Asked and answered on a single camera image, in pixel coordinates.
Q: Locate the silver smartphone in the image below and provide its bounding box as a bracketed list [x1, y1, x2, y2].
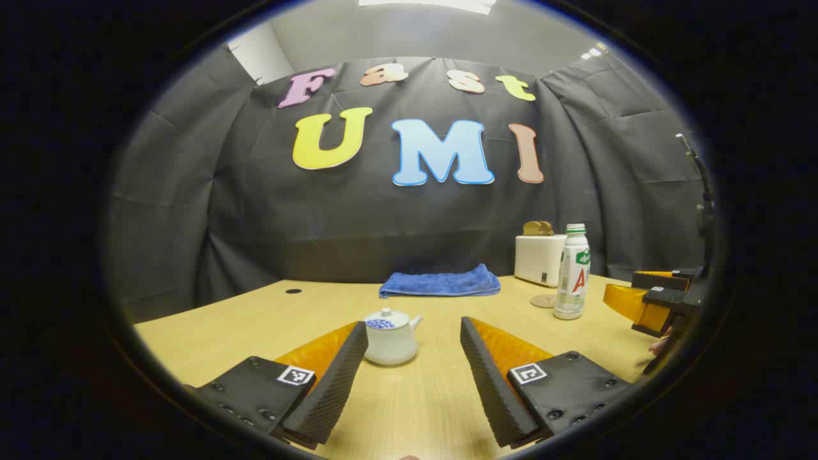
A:
[676, 133, 698, 168]

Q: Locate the black backdrop cloth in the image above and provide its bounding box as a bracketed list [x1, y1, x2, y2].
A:
[105, 45, 713, 323]

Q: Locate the long ceiling light panel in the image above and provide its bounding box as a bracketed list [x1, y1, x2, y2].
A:
[358, 0, 498, 15]

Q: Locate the white ceramic teacup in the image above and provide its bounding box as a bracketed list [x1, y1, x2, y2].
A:
[363, 314, 424, 366]

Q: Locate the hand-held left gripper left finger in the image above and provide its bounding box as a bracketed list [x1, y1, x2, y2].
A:
[182, 321, 369, 450]

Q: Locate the white plastic water bottle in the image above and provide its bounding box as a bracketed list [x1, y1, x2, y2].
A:
[553, 224, 591, 320]

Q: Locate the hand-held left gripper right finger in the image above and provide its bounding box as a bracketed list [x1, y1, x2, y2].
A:
[460, 316, 640, 448]

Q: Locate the white toaster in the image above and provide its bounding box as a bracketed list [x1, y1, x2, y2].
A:
[514, 234, 568, 288]

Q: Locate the blue folded towel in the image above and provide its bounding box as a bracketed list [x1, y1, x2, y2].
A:
[378, 263, 502, 299]

